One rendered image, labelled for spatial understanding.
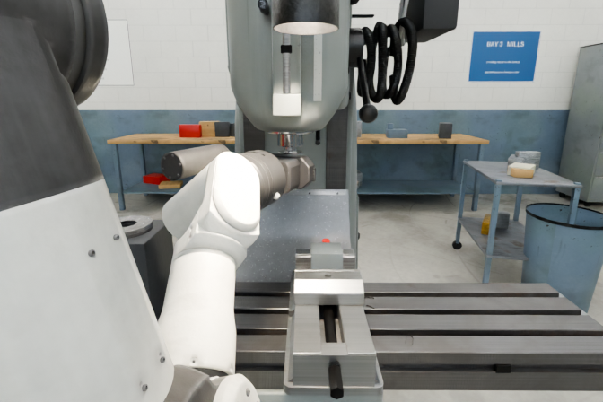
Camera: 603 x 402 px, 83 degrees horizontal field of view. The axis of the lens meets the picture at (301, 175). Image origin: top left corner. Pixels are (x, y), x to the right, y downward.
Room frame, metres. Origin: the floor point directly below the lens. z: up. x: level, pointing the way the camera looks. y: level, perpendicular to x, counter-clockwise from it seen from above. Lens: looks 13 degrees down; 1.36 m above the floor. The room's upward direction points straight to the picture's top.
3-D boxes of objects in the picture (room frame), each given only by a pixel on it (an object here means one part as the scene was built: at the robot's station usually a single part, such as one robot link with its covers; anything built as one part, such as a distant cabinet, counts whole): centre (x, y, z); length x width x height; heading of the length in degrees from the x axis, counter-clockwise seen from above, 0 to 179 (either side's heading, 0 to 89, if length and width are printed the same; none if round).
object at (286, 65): (0.51, 0.02, 1.45); 0.04 x 0.04 x 0.21; 0
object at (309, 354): (0.59, -0.05, 0.99); 0.35 x 0.15 x 0.11; 0
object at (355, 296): (0.56, -0.05, 1.03); 0.12 x 0.06 x 0.04; 90
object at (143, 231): (0.60, 0.38, 1.04); 0.22 x 0.12 x 0.20; 89
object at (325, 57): (0.63, 0.02, 1.47); 0.21 x 0.19 x 0.32; 90
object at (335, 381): (0.40, -0.05, 0.98); 0.04 x 0.02 x 0.02; 0
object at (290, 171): (0.54, 0.06, 1.24); 0.13 x 0.12 x 0.10; 67
